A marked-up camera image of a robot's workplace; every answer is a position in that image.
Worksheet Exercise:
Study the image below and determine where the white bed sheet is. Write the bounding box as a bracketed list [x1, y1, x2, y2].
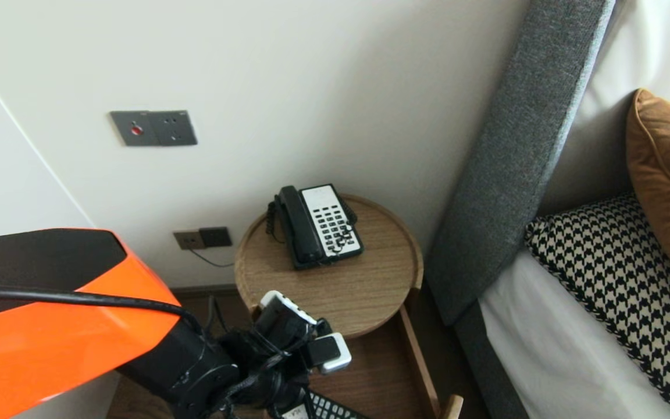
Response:
[477, 250, 670, 419]

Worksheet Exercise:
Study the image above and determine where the black telephone handset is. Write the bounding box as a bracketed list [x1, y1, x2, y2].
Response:
[279, 186, 327, 266]

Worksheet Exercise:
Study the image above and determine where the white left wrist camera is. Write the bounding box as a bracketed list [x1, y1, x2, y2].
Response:
[303, 332, 352, 375]

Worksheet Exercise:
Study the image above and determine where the dark grey power socket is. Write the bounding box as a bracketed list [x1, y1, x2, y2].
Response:
[199, 226, 233, 248]

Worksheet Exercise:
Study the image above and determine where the grey fabric headboard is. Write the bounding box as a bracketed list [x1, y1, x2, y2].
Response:
[425, 0, 618, 328]

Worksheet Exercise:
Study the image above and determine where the black white houndstooth pillow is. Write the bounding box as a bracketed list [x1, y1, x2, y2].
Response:
[524, 194, 670, 419]

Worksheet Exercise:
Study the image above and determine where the black TV remote control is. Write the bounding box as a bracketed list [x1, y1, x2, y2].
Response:
[303, 391, 370, 419]

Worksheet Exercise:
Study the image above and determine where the thin black telephone cable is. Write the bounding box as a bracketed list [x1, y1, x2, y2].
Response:
[188, 247, 237, 269]

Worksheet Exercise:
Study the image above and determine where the brown wooden baseboard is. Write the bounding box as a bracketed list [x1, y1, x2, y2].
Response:
[171, 284, 241, 299]

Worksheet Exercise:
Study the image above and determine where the beige wall data socket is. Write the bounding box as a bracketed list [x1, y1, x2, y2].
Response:
[173, 230, 206, 251]

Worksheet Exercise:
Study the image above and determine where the beige upholstered headboard panel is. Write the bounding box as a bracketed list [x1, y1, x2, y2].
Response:
[536, 90, 641, 217]

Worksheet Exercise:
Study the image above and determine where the grey fabric bed frame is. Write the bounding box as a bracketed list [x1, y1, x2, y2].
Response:
[453, 301, 530, 419]

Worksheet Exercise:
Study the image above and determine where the black telephone base white keypad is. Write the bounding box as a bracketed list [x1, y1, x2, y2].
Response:
[274, 184, 365, 271]

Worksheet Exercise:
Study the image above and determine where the grey wall switch panel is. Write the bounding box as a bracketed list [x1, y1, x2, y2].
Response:
[110, 109, 198, 147]

